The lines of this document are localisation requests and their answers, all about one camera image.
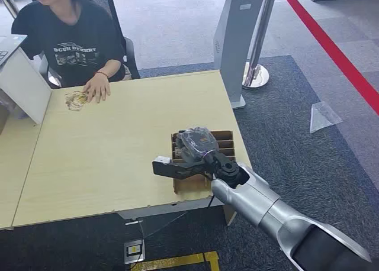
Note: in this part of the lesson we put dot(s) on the robot's right hand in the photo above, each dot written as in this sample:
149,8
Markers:
197,142

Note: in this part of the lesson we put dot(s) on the person's left hand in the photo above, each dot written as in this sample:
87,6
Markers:
97,88

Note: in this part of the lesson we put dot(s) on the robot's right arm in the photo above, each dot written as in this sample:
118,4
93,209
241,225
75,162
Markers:
266,206

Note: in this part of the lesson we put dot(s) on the person's left forearm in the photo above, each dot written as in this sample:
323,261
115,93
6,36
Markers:
111,68

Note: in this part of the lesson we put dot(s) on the person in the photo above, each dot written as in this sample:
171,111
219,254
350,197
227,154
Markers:
74,38

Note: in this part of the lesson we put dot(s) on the stack of patterned cards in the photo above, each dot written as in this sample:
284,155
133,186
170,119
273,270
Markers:
75,101

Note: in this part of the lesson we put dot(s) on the cardboard divider box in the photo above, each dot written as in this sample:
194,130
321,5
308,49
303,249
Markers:
226,143

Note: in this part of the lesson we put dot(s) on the white box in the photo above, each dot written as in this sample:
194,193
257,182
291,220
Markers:
25,87

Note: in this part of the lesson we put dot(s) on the round chrome stanchion base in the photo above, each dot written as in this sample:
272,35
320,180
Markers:
261,78

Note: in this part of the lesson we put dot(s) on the grey kiosk stand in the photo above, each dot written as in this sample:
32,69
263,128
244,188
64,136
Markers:
234,42

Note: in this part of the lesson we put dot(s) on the yellow floor tape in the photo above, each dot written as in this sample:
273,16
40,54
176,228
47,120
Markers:
177,261

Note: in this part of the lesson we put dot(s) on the grey laptop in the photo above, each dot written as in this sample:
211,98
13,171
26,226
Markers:
8,45

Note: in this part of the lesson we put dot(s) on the chrome stanchion pole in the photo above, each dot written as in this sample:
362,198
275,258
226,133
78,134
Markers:
259,38

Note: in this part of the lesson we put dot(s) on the metal floor socket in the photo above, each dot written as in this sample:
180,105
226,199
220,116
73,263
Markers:
134,251

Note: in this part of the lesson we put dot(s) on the grey metal pole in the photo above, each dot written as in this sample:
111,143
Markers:
8,3

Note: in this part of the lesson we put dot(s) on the clear plastic sheet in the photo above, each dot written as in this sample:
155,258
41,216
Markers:
324,116

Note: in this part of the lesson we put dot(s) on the red barrier belt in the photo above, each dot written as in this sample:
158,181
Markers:
334,51

